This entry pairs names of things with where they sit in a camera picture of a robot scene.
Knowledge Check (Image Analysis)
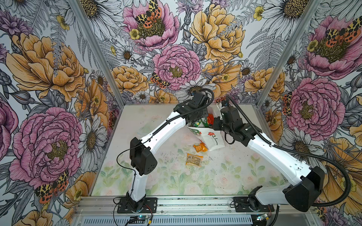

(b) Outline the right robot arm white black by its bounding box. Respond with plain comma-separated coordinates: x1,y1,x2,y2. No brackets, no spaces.
213,106,324,212

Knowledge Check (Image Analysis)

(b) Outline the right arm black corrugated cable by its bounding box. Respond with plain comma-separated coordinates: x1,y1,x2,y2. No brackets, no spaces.
225,94,352,207

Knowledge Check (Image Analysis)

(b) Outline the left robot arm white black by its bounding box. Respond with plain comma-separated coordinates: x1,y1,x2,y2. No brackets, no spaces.
127,89,215,202

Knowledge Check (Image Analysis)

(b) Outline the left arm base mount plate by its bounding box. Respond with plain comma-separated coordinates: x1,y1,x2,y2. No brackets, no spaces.
117,196,158,214

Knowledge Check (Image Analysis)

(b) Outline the aluminium front rail frame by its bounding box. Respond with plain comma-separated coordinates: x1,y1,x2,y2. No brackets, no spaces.
71,195,323,226

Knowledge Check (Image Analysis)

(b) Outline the small orange snack packet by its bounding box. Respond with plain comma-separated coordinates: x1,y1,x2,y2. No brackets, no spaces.
193,142,208,153

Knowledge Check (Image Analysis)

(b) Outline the red snack packet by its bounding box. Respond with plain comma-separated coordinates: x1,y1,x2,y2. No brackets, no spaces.
207,114,214,127

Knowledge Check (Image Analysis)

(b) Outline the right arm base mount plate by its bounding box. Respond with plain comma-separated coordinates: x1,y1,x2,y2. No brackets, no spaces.
230,196,275,212

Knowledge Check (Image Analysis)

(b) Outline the green circuit board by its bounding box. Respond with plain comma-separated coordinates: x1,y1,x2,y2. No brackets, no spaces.
128,215,151,224

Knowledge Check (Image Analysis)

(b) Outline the green candy bag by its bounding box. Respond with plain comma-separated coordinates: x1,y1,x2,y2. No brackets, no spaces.
193,118,209,128

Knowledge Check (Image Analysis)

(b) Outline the clear peanut snack packet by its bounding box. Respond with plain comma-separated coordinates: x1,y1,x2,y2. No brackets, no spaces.
186,153,203,167

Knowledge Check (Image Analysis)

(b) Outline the white paper gift bag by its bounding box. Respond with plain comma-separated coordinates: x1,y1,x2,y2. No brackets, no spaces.
186,107,225,151

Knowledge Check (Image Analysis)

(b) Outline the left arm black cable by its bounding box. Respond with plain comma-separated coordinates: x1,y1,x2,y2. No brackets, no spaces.
112,88,216,215

